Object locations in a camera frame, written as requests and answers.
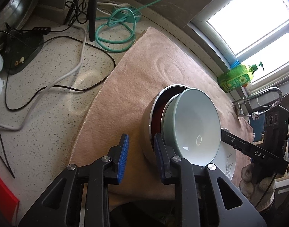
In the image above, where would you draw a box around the red steel-lined bowl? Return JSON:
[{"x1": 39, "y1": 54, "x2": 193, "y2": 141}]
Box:
[{"x1": 149, "y1": 84, "x2": 189, "y2": 144}]

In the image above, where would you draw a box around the green dish soap bottle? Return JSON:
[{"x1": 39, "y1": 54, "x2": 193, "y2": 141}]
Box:
[{"x1": 217, "y1": 62, "x2": 264, "y2": 93}]

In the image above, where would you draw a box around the white power cable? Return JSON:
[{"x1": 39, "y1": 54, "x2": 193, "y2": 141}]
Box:
[{"x1": 0, "y1": 0, "x2": 131, "y2": 132}]

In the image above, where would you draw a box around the teal cable reel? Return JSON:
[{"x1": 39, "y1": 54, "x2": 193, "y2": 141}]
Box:
[{"x1": 112, "y1": 5, "x2": 142, "y2": 24}]

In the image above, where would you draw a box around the window frame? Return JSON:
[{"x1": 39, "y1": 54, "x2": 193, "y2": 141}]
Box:
[{"x1": 188, "y1": 0, "x2": 289, "y2": 93}]

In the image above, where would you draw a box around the black cable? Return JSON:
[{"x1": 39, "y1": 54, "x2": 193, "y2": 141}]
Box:
[{"x1": 0, "y1": 0, "x2": 117, "y2": 179}]

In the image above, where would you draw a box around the black tripod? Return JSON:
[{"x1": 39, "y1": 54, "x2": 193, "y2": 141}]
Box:
[{"x1": 64, "y1": 0, "x2": 98, "y2": 42}]

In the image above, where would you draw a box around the blue utensil holder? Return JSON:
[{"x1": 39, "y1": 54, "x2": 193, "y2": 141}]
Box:
[{"x1": 249, "y1": 114, "x2": 265, "y2": 142}]

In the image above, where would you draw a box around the green cable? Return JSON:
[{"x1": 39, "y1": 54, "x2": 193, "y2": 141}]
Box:
[{"x1": 94, "y1": 0, "x2": 195, "y2": 53}]

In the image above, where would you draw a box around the red object at edge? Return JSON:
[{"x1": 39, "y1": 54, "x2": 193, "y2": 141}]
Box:
[{"x1": 0, "y1": 178, "x2": 20, "y2": 226}]

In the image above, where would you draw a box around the chrome kitchen faucet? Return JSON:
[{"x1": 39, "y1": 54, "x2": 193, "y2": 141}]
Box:
[{"x1": 232, "y1": 86, "x2": 283, "y2": 124}]

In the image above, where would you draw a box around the large stainless steel bowl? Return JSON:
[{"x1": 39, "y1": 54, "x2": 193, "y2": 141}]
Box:
[{"x1": 141, "y1": 84, "x2": 191, "y2": 167}]

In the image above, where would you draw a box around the pink towel mat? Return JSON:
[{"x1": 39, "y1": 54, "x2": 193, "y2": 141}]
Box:
[{"x1": 68, "y1": 26, "x2": 254, "y2": 202}]

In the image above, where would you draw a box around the small white ceramic bowl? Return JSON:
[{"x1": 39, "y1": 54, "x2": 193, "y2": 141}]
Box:
[{"x1": 161, "y1": 88, "x2": 221, "y2": 166}]

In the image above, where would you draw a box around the black dish on counter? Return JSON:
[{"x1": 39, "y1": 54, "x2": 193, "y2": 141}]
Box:
[{"x1": 3, "y1": 30, "x2": 44, "y2": 75}]

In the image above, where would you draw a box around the gloved right hand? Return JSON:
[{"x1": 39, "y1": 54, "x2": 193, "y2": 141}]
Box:
[{"x1": 239, "y1": 163, "x2": 276, "y2": 212}]

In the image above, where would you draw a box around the white plate grey leaf pattern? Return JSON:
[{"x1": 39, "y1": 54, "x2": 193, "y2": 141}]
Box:
[{"x1": 211, "y1": 141, "x2": 236, "y2": 180}]

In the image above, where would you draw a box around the blue plastic cup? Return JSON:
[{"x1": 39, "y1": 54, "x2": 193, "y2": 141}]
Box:
[{"x1": 231, "y1": 60, "x2": 240, "y2": 69}]

